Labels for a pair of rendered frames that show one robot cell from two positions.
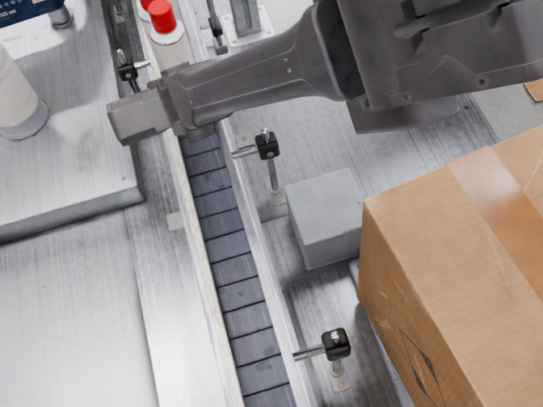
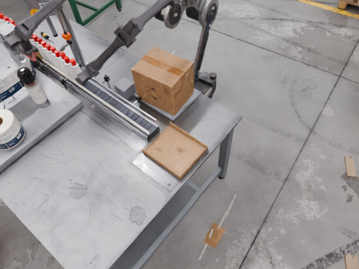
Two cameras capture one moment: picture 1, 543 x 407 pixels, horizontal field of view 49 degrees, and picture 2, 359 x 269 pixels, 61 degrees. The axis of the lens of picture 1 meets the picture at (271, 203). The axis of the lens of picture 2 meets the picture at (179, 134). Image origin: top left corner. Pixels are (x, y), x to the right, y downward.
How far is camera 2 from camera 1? 1.36 m
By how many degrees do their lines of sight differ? 22
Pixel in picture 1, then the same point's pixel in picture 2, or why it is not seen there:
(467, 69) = (135, 33)
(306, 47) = (117, 40)
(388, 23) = (126, 32)
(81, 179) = (67, 105)
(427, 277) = (145, 73)
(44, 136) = (52, 103)
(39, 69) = not seen: hidden behind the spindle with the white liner
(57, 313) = (79, 132)
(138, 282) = (93, 119)
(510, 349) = (160, 75)
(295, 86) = (117, 47)
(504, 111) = not seen: hidden behind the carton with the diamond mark
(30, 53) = not seen: hidden behind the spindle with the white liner
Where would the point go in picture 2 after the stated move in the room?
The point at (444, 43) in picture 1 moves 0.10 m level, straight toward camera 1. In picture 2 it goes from (132, 32) to (137, 44)
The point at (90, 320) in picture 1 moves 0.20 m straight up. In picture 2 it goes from (87, 129) to (77, 110)
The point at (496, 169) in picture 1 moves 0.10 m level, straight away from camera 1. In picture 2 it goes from (147, 57) to (147, 46)
